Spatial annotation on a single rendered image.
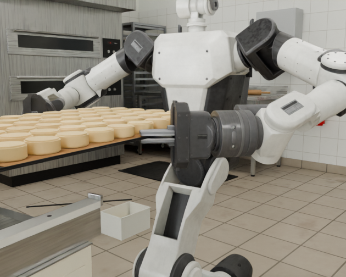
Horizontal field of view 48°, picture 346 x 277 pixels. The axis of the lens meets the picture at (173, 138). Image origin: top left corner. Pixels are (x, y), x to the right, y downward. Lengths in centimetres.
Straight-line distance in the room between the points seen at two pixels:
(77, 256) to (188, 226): 59
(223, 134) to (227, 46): 49
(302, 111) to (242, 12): 460
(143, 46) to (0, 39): 285
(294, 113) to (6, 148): 49
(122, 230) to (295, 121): 213
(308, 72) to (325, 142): 382
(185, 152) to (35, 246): 29
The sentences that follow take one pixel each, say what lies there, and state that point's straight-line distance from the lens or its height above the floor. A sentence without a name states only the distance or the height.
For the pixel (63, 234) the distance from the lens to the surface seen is 63.
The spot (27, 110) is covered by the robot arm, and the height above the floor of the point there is 102.
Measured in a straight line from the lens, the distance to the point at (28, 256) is 59.
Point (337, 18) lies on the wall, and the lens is 478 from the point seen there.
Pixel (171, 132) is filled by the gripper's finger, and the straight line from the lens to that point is 69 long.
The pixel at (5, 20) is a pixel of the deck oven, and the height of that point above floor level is 161.
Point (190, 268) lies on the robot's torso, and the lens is 117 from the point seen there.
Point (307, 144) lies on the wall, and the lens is 490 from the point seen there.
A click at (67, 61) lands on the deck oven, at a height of 125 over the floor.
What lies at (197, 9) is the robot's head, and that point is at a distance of 123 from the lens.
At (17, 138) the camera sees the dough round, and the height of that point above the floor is 102.
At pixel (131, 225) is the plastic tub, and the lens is 279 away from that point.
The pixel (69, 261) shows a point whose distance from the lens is 64.
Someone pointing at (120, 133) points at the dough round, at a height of 101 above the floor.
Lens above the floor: 111
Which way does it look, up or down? 9 degrees down
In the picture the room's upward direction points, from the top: straight up
